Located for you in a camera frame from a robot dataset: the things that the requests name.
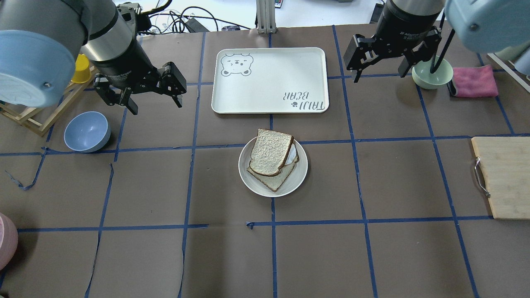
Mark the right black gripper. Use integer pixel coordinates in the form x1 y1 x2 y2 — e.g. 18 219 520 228
343 4 443 83

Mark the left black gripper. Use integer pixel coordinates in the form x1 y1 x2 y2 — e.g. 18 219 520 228
89 40 187 115

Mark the bread slice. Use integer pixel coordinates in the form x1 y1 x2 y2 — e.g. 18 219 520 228
246 162 297 192
249 128 294 177

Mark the white round plate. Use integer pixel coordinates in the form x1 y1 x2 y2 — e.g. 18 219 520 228
238 137 309 197

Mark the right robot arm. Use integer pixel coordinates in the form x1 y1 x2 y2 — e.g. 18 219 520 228
343 0 530 82

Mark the bread slice on plate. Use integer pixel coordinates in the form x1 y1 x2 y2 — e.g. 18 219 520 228
246 162 297 192

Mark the green bowl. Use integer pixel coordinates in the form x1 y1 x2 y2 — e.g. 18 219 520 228
412 59 453 90

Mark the blue bowl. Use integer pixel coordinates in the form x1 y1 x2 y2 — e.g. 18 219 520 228
64 111 111 153

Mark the yellow cup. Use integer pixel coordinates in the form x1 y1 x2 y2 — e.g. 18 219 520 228
71 53 92 84

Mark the black power adapter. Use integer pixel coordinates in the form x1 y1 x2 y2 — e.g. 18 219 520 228
184 17 209 33

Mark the cream bear tray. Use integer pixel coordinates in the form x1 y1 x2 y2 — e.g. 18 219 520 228
211 47 330 114

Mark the fried egg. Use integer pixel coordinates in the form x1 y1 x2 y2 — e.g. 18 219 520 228
284 142 298 166

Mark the wooden cup rack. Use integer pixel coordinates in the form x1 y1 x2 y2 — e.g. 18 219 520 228
0 80 92 137

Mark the pink cloth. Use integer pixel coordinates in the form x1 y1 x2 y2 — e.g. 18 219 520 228
446 65 499 98

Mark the wooden cutting board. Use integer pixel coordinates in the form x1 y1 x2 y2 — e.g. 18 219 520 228
471 137 530 220

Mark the aluminium frame post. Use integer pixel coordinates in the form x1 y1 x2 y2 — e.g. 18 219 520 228
256 0 277 34

